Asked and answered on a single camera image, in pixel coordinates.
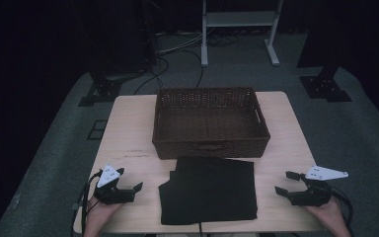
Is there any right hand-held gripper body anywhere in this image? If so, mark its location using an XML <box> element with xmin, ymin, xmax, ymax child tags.
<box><xmin>288</xmin><ymin>165</ymin><xmax>349</xmax><ymax>208</ymax></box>

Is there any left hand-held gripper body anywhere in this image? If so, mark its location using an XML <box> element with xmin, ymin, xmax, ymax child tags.
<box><xmin>93</xmin><ymin>163</ymin><xmax>136</xmax><ymax>205</ymax></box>

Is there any black garment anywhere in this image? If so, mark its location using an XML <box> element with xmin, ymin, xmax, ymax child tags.
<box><xmin>158</xmin><ymin>156</ymin><xmax>259</xmax><ymax>226</ymax></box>

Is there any brown wicker basket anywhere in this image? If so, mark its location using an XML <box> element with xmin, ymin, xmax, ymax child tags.
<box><xmin>151</xmin><ymin>86</ymin><xmax>271</xmax><ymax>161</ymax></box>

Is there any person's left hand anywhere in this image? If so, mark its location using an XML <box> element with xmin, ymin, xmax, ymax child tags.
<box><xmin>84</xmin><ymin>196</ymin><xmax>124</xmax><ymax>235</ymax></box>

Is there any person's right hand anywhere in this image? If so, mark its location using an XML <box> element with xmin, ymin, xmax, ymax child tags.
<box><xmin>303</xmin><ymin>197</ymin><xmax>347</xmax><ymax>235</ymax></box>

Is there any black stand base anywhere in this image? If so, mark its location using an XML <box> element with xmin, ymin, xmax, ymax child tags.
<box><xmin>77</xmin><ymin>73</ymin><xmax>123</xmax><ymax>108</ymax></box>
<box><xmin>298</xmin><ymin>64</ymin><xmax>353</xmax><ymax>104</ymax></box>

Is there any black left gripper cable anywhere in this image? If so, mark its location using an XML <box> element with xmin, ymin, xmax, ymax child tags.
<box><xmin>79</xmin><ymin>170</ymin><xmax>104</xmax><ymax>237</ymax></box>

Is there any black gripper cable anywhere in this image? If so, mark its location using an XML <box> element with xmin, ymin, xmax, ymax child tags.
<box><xmin>328</xmin><ymin>186</ymin><xmax>355</xmax><ymax>237</ymax></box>
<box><xmin>79</xmin><ymin>170</ymin><xmax>104</xmax><ymax>237</ymax></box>

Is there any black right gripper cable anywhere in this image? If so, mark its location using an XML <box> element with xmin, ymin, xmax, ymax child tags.
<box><xmin>328</xmin><ymin>186</ymin><xmax>355</xmax><ymax>237</ymax></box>

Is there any black square floor frame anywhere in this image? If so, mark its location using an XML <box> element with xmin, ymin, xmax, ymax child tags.
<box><xmin>86</xmin><ymin>119</ymin><xmax>109</xmax><ymax>141</ymax></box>

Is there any black floor cable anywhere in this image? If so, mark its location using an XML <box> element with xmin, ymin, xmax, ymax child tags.
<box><xmin>133</xmin><ymin>48</ymin><xmax>205</xmax><ymax>97</ymax></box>

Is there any white floor cable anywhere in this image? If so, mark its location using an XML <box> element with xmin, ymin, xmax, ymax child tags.
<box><xmin>157</xmin><ymin>32</ymin><xmax>205</xmax><ymax>56</ymax></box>

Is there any white metal stand frame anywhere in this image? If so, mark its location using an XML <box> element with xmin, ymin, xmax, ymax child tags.
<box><xmin>200</xmin><ymin>0</ymin><xmax>284</xmax><ymax>68</ymax></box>

